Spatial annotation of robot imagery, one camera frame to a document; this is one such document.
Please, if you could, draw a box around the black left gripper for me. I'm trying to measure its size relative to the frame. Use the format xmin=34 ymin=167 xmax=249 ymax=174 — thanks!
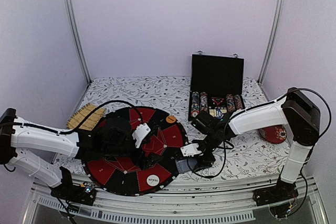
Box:
xmin=103 ymin=132 xmax=164 ymax=170

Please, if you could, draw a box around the orange big blind button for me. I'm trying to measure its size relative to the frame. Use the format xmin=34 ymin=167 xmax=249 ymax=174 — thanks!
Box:
xmin=166 ymin=115 xmax=176 ymax=124

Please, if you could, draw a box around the blue checkered card deck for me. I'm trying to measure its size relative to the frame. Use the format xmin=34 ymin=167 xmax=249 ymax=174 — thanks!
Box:
xmin=175 ymin=157 xmax=197 ymax=174

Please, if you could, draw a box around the white dealer button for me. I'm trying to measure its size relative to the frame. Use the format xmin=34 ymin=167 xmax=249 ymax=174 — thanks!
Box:
xmin=146 ymin=174 xmax=160 ymax=187

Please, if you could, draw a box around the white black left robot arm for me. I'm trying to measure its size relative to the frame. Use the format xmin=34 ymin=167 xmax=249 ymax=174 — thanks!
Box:
xmin=1 ymin=104 xmax=162 ymax=200

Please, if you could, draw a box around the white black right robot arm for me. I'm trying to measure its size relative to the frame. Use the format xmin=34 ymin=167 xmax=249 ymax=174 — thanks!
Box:
xmin=182 ymin=87 xmax=327 ymax=201

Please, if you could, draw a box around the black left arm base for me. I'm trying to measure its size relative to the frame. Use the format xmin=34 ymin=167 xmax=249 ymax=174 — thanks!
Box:
xmin=50 ymin=182 xmax=97 ymax=206

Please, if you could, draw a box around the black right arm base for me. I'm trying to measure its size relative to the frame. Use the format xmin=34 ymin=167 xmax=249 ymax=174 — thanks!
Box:
xmin=253 ymin=185 xmax=299 ymax=206

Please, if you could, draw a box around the boxed card deck in case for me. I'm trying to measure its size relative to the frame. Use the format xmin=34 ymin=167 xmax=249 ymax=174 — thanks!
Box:
xmin=209 ymin=106 xmax=227 ymax=119

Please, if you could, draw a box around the round red black poker mat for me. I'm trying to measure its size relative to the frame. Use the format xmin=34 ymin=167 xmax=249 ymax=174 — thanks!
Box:
xmin=76 ymin=106 xmax=187 ymax=196

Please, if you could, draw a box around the poker chip row far left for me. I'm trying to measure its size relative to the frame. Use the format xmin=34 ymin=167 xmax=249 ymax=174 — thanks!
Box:
xmin=191 ymin=91 xmax=200 ymax=118

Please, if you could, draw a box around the poker chip row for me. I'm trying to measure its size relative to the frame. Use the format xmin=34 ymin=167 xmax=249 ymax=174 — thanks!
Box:
xmin=226 ymin=94 xmax=236 ymax=112
xmin=191 ymin=91 xmax=200 ymax=118
xmin=199 ymin=92 xmax=208 ymax=112
xmin=234 ymin=95 xmax=243 ymax=110

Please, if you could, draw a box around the poker chip row far right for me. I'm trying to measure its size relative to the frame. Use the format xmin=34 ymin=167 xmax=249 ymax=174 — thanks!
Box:
xmin=234 ymin=95 xmax=243 ymax=110

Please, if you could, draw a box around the woven bamboo fan mat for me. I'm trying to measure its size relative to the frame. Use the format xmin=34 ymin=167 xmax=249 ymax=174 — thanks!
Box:
xmin=66 ymin=102 xmax=106 ymax=132

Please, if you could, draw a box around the black poker chip case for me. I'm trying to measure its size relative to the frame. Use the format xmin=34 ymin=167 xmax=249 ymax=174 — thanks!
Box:
xmin=188 ymin=54 xmax=244 ymax=121

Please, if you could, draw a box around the red floral round tin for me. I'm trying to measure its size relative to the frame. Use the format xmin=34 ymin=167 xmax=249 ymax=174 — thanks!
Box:
xmin=258 ymin=125 xmax=287 ymax=144

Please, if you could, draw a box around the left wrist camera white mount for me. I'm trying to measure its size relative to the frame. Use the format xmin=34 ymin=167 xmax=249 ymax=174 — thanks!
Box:
xmin=132 ymin=123 xmax=151 ymax=148

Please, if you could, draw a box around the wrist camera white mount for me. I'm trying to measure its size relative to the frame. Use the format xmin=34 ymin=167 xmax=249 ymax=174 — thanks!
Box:
xmin=132 ymin=123 xmax=151 ymax=148
xmin=180 ymin=143 xmax=204 ymax=157

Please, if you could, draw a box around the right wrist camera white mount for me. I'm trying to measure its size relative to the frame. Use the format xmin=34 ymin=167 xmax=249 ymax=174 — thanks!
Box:
xmin=180 ymin=143 xmax=204 ymax=157

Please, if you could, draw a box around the right aluminium corner post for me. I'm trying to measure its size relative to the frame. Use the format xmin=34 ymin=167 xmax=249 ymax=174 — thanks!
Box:
xmin=258 ymin=0 xmax=285 ymax=85

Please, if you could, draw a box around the aluminium corner post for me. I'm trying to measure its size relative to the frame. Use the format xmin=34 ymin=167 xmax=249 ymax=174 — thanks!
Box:
xmin=258 ymin=0 xmax=285 ymax=85
xmin=64 ymin=0 xmax=92 ymax=85

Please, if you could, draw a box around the left aluminium corner post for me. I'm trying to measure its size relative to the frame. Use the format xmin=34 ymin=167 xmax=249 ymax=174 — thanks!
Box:
xmin=64 ymin=0 xmax=92 ymax=85

